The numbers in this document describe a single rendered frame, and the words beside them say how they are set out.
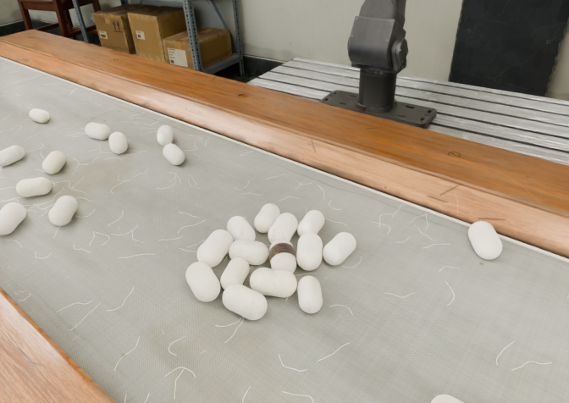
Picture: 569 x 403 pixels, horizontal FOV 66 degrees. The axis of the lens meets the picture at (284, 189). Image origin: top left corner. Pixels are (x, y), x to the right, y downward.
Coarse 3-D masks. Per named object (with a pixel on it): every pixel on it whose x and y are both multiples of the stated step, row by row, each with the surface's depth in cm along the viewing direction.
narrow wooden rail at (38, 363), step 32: (0, 288) 33; (0, 320) 30; (32, 320) 30; (0, 352) 28; (32, 352) 28; (64, 352) 28; (0, 384) 26; (32, 384) 26; (64, 384) 26; (96, 384) 26
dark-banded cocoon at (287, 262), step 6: (276, 240) 36; (282, 240) 36; (270, 246) 37; (276, 258) 35; (282, 258) 35; (288, 258) 35; (294, 258) 35; (276, 264) 35; (282, 264) 34; (288, 264) 35; (294, 264) 35; (288, 270) 35; (294, 270) 35
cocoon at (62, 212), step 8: (64, 200) 43; (72, 200) 43; (56, 208) 42; (64, 208) 42; (72, 208) 43; (56, 216) 42; (64, 216) 42; (72, 216) 43; (56, 224) 42; (64, 224) 42
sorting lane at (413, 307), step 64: (0, 64) 89; (0, 128) 63; (64, 128) 62; (128, 128) 61; (192, 128) 60; (0, 192) 48; (64, 192) 48; (128, 192) 47; (192, 192) 47; (256, 192) 46; (320, 192) 46; (0, 256) 40; (64, 256) 39; (128, 256) 39; (192, 256) 38; (384, 256) 37; (448, 256) 37; (512, 256) 36; (64, 320) 33; (128, 320) 33; (192, 320) 32; (256, 320) 32; (320, 320) 32; (384, 320) 32; (448, 320) 31; (512, 320) 31; (128, 384) 28; (192, 384) 28; (256, 384) 28; (320, 384) 28; (384, 384) 28; (448, 384) 27; (512, 384) 27
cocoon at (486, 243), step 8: (472, 224) 37; (480, 224) 37; (488, 224) 37; (472, 232) 37; (480, 232) 36; (488, 232) 36; (472, 240) 36; (480, 240) 36; (488, 240) 35; (496, 240) 35; (480, 248) 35; (488, 248) 35; (496, 248) 35; (480, 256) 36; (488, 256) 35; (496, 256) 35
